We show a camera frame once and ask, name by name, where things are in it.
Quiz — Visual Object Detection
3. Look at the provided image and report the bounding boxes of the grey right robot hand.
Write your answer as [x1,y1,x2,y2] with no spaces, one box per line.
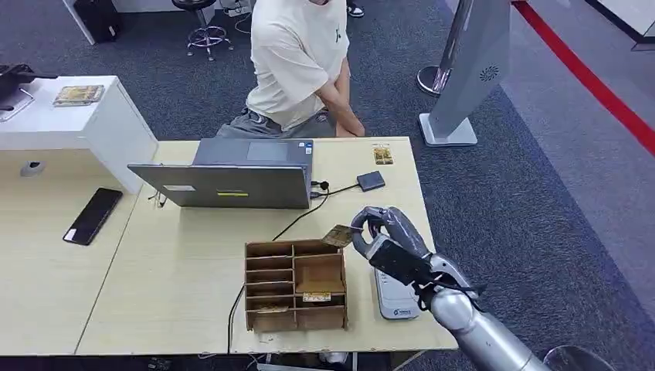
[350,206,434,261]

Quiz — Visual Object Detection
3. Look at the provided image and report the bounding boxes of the small dark grey hub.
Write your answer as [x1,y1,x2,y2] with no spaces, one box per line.
[355,170,387,193]

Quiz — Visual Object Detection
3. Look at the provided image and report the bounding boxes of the white flat card reader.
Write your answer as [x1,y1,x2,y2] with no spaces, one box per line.
[374,268,423,322]

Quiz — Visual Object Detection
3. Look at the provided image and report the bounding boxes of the wooden compartment card box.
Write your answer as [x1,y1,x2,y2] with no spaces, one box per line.
[243,238,350,333]

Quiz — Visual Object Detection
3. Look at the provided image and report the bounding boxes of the grey laptop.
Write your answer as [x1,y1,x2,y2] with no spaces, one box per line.
[127,138,315,210]

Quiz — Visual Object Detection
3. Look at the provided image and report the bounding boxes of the grey standing kiosk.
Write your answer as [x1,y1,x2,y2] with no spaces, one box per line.
[418,0,513,148]

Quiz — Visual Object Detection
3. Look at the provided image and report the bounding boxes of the person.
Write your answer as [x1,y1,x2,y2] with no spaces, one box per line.
[215,0,366,140]

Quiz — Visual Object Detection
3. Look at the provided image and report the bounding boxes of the black stool with chrome base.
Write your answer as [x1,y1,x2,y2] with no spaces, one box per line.
[171,0,236,63]

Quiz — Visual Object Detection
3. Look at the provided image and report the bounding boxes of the white power strip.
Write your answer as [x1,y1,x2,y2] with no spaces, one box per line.
[224,0,256,19]

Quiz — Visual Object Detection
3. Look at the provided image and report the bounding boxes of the black smartphone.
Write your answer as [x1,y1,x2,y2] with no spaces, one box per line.
[62,187,124,247]

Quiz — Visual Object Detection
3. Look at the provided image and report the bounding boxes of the white raised counter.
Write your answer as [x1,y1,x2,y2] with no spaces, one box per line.
[0,75,159,195]

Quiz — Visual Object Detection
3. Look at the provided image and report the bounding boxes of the golden card stack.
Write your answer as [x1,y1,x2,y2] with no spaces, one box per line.
[52,84,107,107]

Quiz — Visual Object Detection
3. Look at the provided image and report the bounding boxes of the black cabinet box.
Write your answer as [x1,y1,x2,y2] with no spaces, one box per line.
[72,0,124,45]

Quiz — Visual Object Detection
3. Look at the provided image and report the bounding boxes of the grey round desk grommet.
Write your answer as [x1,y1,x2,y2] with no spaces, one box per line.
[19,160,48,179]

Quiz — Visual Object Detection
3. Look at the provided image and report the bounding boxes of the grey flat tablet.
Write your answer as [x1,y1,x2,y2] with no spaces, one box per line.
[0,87,36,124]

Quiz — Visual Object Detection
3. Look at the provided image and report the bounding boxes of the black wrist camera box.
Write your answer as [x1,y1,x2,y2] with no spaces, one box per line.
[368,237,436,288]

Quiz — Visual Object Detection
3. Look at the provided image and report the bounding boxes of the short black hub cable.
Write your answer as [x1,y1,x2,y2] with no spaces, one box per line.
[311,183,360,199]

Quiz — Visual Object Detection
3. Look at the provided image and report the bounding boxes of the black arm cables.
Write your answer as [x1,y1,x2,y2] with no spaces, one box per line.
[413,274,488,313]

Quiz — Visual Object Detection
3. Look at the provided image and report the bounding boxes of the long black power cable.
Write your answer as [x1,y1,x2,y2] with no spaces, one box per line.
[226,180,331,356]

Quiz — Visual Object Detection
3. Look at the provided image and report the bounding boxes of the chrome stanchion post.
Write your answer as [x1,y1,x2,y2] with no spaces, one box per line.
[415,0,474,97]

